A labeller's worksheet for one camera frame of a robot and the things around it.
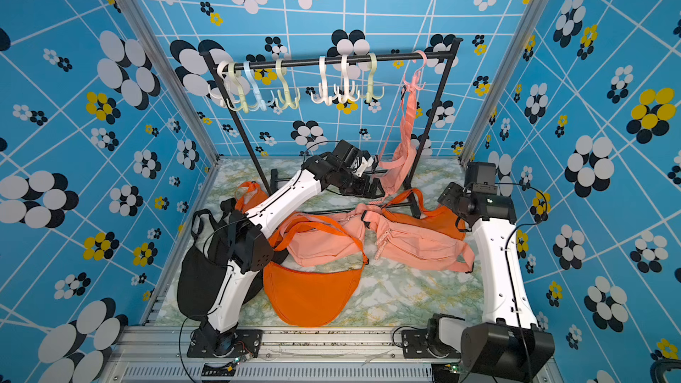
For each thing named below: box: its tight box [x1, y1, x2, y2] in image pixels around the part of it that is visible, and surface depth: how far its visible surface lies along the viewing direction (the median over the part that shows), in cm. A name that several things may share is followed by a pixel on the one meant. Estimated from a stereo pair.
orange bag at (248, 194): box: [234, 180, 269, 214], surface depth 108 cm
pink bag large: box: [355, 203, 476, 274], surface depth 89 cm
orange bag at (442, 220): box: [381, 187, 466, 242], surface depth 100 cm
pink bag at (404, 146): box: [376, 83, 418, 201], surface depth 93 cm
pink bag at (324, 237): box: [278, 203, 365, 266], surface depth 92 cm
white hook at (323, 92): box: [310, 55, 339, 106], surface depth 71 cm
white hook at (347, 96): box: [333, 54, 361, 105], surface depth 72 cm
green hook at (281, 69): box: [274, 57, 301, 110], surface depth 66 cm
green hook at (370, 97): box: [360, 52, 385, 104], surface depth 72 cm
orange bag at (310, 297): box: [263, 213, 369, 328], surface depth 83 cm
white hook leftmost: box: [217, 60, 243, 112], surface depth 68 cm
